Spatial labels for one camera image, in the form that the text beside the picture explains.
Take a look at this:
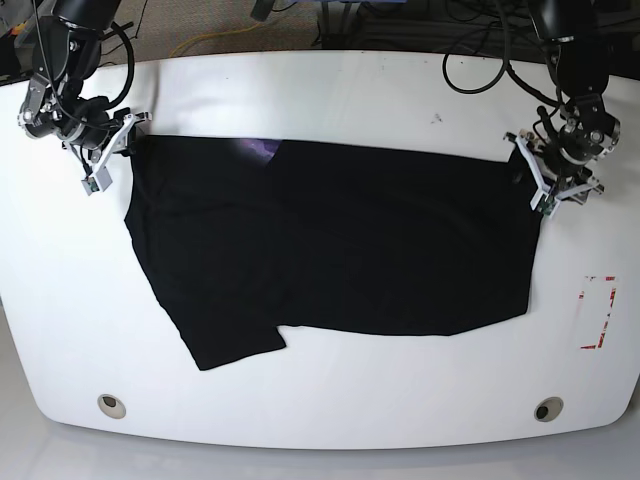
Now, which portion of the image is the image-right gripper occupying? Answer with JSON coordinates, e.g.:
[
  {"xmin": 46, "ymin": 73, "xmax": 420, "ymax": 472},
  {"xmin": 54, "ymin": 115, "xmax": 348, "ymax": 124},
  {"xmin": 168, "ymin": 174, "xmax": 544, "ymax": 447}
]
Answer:
[{"xmin": 507, "ymin": 92, "xmax": 620, "ymax": 185}]

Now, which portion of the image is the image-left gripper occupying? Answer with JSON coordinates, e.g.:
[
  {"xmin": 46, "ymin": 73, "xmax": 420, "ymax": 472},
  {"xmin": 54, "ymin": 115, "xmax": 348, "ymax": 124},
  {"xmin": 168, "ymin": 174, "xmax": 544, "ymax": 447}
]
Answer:
[{"xmin": 18, "ymin": 79, "xmax": 146, "ymax": 157}]

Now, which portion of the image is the table cable grommet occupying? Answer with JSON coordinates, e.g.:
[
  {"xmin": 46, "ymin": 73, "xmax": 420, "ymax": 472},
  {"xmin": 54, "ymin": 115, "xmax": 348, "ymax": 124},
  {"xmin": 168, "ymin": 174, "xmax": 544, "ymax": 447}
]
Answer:
[
  {"xmin": 534, "ymin": 397, "xmax": 564, "ymax": 423},
  {"xmin": 97, "ymin": 394, "xmax": 126, "ymax": 420}
]

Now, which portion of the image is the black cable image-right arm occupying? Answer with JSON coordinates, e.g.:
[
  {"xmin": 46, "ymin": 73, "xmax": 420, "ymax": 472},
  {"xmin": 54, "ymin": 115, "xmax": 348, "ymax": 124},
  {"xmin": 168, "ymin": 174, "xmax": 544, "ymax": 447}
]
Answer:
[{"xmin": 442, "ymin": 1, "xmax": 562, "ymax": 108}]

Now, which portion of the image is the right table cable grommet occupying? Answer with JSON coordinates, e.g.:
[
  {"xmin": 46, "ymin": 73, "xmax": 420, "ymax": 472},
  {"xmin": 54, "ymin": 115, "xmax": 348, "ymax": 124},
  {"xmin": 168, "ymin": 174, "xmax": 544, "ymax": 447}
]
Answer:
[{"xmin": 534, "ymin": 397, "xmax": 564, "ymax": 423}]

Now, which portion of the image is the white wrist camera mount image-right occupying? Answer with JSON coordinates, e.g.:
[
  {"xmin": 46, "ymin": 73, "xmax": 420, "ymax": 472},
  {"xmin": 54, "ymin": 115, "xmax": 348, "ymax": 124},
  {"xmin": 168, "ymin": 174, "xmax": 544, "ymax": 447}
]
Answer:
[{"xmin": 504, "ymin": 130, "xmax": 605, "ymax": 218}]

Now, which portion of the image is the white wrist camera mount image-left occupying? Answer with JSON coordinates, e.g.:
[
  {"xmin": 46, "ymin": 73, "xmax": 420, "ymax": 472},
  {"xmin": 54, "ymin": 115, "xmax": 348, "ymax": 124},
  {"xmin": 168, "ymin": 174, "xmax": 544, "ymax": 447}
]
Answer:
[{"xmin": 62, "ymin": 109, "xmax": 152, "ymax": 196}]

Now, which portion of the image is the red tape rectangle marking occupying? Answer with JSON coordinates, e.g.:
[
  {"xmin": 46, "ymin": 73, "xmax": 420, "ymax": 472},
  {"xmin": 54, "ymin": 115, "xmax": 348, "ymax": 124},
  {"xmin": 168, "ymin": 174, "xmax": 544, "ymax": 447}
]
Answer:
[{"xmin": 574, "ymin": 276, "xmax": 618, "ymax": 351}]

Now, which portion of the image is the yellow cable on floor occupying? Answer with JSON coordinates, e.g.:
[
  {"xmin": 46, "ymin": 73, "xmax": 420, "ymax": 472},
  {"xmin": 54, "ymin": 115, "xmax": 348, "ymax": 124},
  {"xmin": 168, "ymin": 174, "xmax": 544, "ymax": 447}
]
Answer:
[{"xmin": 172, "ymin": 19, "xmax": 261, "ymax": 59}]

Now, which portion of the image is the left table cable grommet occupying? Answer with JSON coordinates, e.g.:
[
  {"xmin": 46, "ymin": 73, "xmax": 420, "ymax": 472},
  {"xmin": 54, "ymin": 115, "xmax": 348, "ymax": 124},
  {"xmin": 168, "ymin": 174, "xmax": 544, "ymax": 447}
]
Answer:
[{"xmin": 97, "ymin": 394, "xmax": 126, "ymax": 420}]

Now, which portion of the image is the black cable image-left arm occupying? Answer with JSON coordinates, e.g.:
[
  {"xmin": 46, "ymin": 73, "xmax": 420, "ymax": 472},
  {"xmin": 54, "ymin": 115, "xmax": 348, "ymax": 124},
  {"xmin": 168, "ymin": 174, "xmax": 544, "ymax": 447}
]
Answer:
[{"xmin": 29, "ymin": 0, "xmax": 139, "ymax": 131}]

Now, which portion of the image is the black printed T-shirt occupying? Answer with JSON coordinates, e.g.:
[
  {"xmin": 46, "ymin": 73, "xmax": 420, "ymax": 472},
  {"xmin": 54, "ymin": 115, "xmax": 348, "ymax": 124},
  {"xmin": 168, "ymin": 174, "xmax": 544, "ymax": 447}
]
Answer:
[{"xmin": 125, "ymin": 136, "xmax": 542, "ymax": 371}]

